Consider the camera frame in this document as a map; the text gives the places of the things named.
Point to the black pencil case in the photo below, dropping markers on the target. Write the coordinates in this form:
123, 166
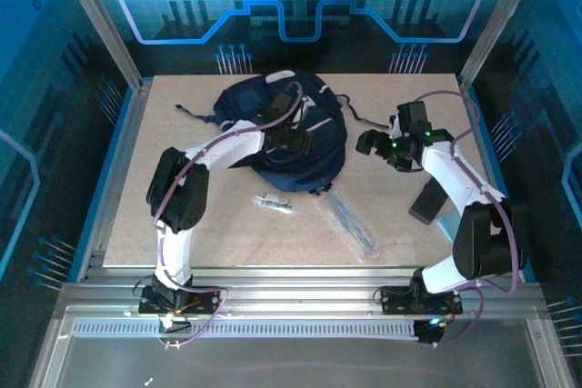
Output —
425, 206

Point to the navy blue backpack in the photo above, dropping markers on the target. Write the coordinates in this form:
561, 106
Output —
245, 97

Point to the light blue sticky note pad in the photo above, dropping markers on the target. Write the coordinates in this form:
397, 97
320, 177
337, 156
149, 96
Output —
448, 226

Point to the long clear ruler bag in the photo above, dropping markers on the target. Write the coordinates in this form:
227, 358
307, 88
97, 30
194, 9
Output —
350, 224

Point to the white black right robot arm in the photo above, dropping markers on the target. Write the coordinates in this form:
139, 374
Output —
454, 174

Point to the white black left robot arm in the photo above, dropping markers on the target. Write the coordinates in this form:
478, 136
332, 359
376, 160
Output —
227, 142

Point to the small white clip object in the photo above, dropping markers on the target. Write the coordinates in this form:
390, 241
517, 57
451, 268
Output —
273, 201

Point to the black controller board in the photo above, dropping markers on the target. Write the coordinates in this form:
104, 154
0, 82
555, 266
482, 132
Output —
427, 333

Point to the small white adapter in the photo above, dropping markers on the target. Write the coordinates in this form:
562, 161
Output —
168, 322

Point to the aluminium right side rail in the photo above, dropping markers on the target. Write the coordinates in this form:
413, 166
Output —
467, 93

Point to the aluminium front frame rail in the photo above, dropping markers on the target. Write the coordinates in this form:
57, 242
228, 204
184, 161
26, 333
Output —
295, 283

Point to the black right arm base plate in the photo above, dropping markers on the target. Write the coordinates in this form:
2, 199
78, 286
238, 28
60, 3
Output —
395, 299

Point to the aluminium left side rail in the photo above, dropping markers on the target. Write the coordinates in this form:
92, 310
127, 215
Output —
133, 120

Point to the aluminium right frame post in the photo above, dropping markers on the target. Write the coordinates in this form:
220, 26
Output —
500, 15

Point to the aluminium frame post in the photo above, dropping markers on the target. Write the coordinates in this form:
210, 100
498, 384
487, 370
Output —
97, 20
500, 15

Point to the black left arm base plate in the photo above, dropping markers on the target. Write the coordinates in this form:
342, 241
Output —
204, 299

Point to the aluminium left frame post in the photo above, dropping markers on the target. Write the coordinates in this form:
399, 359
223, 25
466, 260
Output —
97, 20

